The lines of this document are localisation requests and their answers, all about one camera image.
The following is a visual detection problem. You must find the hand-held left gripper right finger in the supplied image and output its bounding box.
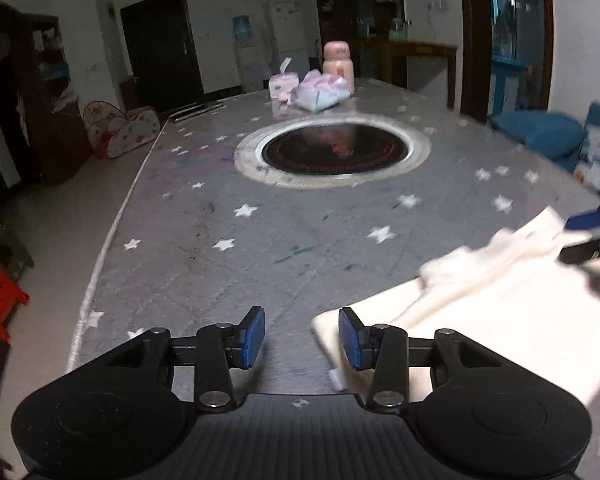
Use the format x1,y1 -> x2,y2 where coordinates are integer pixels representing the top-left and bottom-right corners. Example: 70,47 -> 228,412
338,306 -> 501,409

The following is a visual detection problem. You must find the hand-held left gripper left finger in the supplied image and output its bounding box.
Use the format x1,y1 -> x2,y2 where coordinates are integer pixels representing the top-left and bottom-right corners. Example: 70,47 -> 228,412
105,305 -> 267,409

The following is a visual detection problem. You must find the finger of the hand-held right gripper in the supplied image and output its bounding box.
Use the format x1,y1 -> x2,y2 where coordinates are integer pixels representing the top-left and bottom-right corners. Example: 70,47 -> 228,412
556,237 -> 600,302
565,195 -> 600,235

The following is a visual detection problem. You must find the cream shirt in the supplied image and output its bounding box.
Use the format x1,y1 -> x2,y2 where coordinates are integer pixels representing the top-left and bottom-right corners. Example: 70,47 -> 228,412
311,206 -> 600,406

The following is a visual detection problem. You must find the blue cushion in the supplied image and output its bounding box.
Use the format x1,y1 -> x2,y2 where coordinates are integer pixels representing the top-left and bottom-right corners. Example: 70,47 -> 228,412
490,110 -> 586,158

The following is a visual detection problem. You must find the blue table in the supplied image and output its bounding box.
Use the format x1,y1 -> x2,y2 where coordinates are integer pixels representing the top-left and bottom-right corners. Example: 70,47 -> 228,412
490,56 -> 532,117

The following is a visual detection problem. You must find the round black induction cooktop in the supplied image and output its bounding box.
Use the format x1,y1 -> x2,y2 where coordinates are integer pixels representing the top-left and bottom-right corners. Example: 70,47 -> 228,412
234,115 -> 432,188

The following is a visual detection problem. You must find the wooden side table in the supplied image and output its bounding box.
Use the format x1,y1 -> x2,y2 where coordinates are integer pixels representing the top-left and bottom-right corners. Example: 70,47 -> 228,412
357,40 -> 458,108

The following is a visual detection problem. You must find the pink dotted play tent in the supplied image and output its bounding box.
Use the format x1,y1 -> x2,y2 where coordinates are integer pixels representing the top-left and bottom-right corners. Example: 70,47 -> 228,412
82,101 -> 161,159

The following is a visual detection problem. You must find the crumpled white wipes pack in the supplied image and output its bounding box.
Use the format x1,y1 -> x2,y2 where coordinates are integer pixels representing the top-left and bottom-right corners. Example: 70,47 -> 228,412
290,71 -> 353,112

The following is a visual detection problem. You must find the pink tissue pack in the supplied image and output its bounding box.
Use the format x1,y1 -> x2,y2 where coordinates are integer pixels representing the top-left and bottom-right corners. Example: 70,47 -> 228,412
270,57 -> 301,101

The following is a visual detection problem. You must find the pink bottle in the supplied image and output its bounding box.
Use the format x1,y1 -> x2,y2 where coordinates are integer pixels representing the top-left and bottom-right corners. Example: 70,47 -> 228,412
322,41 -> 356,95

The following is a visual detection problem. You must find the water dispenser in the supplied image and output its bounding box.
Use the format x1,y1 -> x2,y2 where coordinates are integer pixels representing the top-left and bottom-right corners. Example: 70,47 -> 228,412
232,15 -> 266,93

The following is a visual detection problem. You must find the dark wooden door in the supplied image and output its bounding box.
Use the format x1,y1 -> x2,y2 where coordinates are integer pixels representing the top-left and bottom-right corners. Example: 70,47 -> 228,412
120,0 -> 204,111

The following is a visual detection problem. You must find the white refrigerator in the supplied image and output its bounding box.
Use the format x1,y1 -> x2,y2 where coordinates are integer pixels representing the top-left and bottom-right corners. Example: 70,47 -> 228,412
267,0 -> 308,86

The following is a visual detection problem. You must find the wooden shelf unit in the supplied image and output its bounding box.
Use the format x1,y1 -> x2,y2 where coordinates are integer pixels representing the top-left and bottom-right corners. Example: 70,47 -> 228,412
0,2 -> 92,186

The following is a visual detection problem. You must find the dark display cabinet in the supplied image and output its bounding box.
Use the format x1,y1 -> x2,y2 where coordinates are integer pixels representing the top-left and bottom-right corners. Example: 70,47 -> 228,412
314,0 -> 406,78

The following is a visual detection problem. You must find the wooden door frame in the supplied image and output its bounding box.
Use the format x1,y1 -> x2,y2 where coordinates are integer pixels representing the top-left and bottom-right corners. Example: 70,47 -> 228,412
459,0 -> 554,122

